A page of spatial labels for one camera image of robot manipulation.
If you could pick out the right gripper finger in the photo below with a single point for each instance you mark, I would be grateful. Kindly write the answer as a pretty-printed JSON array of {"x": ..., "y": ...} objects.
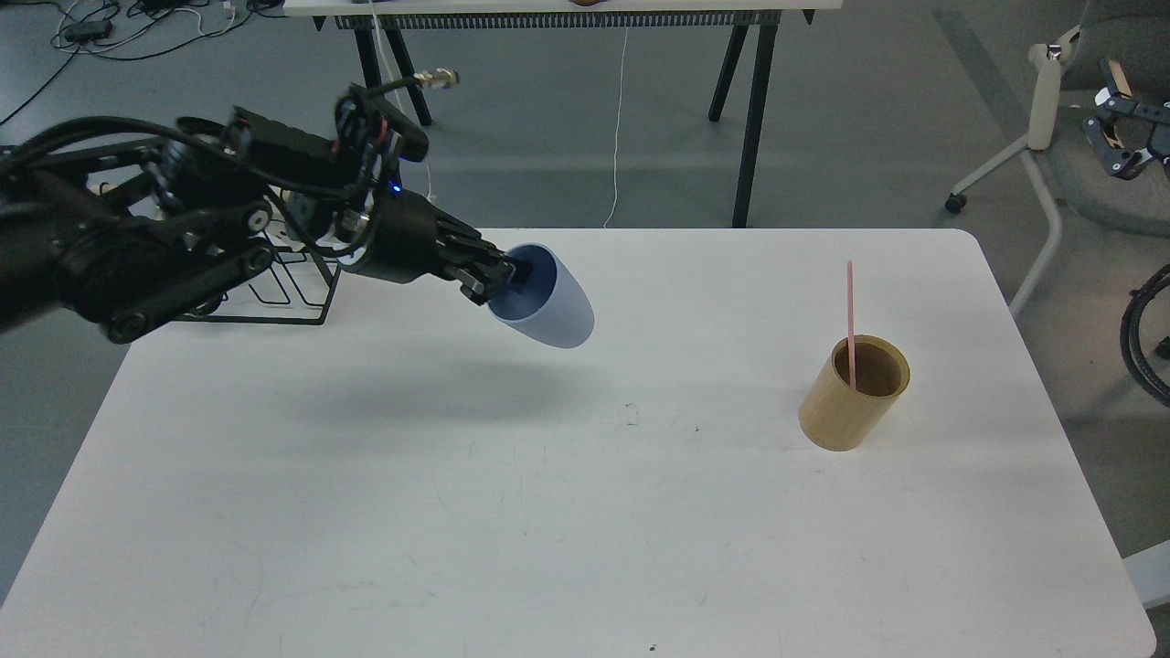
[{"x": 1103, "y": 132}]

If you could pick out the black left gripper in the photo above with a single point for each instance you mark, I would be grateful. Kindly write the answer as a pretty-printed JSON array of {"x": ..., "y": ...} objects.
[{"x": 411, "y": 237}]

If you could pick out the blue plastic cup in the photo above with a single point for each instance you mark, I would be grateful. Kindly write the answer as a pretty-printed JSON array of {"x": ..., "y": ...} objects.
[{"x": 551, "y": 308}]

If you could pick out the pink chopstick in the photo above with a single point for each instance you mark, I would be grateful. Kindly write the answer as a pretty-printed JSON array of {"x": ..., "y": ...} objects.
[{"x": 851, "y": 326}]

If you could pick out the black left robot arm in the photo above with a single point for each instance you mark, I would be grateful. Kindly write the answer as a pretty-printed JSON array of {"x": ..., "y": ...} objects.
[{"x": 327, "y": 190}]

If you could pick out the grey office chair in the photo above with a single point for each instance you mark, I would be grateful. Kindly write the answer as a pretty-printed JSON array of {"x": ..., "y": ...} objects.
[{"x": 1116, "y": 45}]

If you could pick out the bamboo cylinder holder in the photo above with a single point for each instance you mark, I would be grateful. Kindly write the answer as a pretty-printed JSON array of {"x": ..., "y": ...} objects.
[{"x": 858, "y": 384}]

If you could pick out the background trestle table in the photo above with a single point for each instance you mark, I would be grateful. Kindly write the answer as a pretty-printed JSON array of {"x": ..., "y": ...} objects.
[{"x": 621, "y": 114}]

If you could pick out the black wire mug rack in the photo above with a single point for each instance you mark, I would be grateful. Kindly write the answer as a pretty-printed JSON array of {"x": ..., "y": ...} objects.
[{"x": 283, "y": 288}]

